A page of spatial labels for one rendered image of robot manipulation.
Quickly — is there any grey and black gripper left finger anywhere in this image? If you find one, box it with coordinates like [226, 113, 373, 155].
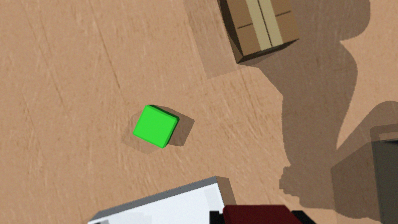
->
[209, 211, 226, 224]

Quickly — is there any red block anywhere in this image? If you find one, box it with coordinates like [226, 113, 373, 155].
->
[223, 205, 302, 224]

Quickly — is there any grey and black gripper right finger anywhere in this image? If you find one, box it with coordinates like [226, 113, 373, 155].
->
[291, 210, 316, 224]

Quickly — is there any brown cardboard box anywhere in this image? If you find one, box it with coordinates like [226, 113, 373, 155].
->
[217, 0, 301, 64]

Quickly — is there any green block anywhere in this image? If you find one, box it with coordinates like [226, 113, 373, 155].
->
[133, 105, 180, 148]

